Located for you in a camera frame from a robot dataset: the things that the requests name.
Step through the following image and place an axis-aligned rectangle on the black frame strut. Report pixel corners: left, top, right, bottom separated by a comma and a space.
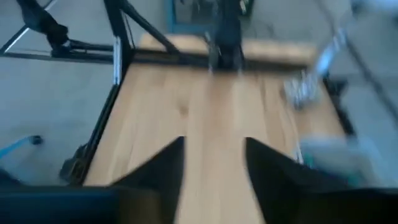
0, 0, 114, 65

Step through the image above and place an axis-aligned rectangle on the blue caster leg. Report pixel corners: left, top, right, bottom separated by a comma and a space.
0, 134, 44, 160

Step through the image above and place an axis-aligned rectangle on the grey plastic bin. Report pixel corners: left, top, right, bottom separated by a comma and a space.
297, 134, 386, 189

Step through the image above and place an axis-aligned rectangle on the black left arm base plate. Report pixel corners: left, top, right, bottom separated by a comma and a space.
205, 43, 248, 74

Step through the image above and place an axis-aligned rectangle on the black aluminium frame beam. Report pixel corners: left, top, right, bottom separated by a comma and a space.
58, 0, 135, 187

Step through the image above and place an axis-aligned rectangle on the black aluminium frame rail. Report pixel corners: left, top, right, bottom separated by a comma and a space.
119, 0, 315, 71
322, 77, 357, 138

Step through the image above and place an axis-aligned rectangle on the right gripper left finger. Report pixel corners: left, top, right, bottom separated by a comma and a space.
108, 136, 187, 224

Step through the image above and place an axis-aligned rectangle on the blue floor stand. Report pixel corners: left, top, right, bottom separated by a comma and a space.
166, 0, 218, 34

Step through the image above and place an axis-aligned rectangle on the silver lamp base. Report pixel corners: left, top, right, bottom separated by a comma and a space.
283, 26, 348, 110

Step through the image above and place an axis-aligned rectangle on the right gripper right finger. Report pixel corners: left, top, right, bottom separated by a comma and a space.
244, 136, 398, 224

